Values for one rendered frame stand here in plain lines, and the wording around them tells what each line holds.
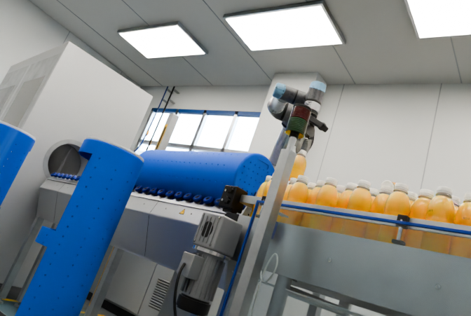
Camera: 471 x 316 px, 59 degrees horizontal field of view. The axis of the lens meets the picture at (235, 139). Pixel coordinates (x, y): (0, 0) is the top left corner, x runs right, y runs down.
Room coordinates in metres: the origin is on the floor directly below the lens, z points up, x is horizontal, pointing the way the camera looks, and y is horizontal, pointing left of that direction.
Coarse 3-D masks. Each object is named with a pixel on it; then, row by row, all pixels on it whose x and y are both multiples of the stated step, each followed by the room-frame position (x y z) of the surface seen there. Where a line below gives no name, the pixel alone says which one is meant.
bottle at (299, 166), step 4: (296, 156) 1.68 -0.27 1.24; (300, 156) 1.67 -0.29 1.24; (304, 156) 1.69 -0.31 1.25; (296, 160) 1.67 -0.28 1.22; (300, 160) 1.67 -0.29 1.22; (304, 160) 1.67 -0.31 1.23; (296, 164) 1.67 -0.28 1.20; (300, 164) 1.67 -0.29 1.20; (304, 164) 1.67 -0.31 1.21; (292, 168) 1.68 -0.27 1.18; (296, 168) 1.67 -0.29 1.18; (300, 168) 1.67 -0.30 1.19; (304, 168) 1.68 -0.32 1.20; (292, 172) 1.67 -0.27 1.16; (296, 172) 1.67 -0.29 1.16; (300, 172) 1.67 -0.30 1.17; (292, 176) 1.67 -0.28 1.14; (296, 176) 1.67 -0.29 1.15
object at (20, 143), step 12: (0, 132) 2.19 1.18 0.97; (12, 132) 2.21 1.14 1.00; (0, 144) 2.20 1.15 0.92; (12, 144) 2.23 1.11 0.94; (24, 144) 2.28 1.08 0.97; (0, 156) 2.21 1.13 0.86; (12, 156) 2.25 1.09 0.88; (24, 156) 2.32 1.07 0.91; (0, 168) 2.23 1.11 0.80; (12, 168) 2.28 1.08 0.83; (0, 180) 2.26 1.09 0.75; (12, 180) 2.33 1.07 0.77; (0, 192) 2.29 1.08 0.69; (0, 204) 2.34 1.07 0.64
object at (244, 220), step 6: (228, 216) 1.56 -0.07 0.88; (234, 216) 1.54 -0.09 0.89; (240, 216) 1.52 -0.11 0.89; (246, 216) 1.50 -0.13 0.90; (240, 222) 1.51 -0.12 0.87; (246, 222) 1.49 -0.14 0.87; (246, 228) 1.48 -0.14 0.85; (240, 234) 1.50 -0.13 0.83; (240, 240) 1.49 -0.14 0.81; (240, 246) 1.48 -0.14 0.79; (234, 252) 1.50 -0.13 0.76; (234, 258) 1.49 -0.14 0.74
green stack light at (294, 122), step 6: (294, 120) 1.22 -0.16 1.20; (300, 120) 1.22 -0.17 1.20; (288, 126) 1.23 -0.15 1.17; (294, 126) 1.22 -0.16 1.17; (300, 126) 1.22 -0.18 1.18; (306, 126) 1.23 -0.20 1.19; (288, 132) 1.25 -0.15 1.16; (294, 132) 1.23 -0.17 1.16; (300, 132) 1.22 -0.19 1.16; (300, 138) 1.26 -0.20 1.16
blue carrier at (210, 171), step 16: (144, 160) 2.30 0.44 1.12; (160, 160) 2.19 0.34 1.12; (176, 160) 2.08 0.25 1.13; (192, 160) 1.99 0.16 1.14; (208, 160) 1.90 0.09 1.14; (224, 160) 1.82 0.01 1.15; (240, 160) 1.74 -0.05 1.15; (256, 160) 1.78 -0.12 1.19; (144, 176) 2.28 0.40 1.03; (160, 176) 2.16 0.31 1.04; (176, 176) 2.05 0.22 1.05; (192, 176) 1.95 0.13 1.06; (208, 176) 1.86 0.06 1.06; (224, 176) 1.78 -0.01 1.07; (240, 176) 1.75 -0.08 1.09; (256, 176) 1.80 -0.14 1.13; (176, 192) 2.09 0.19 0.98; (192, 192) 1.98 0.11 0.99; (208, 192) 1.88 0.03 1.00
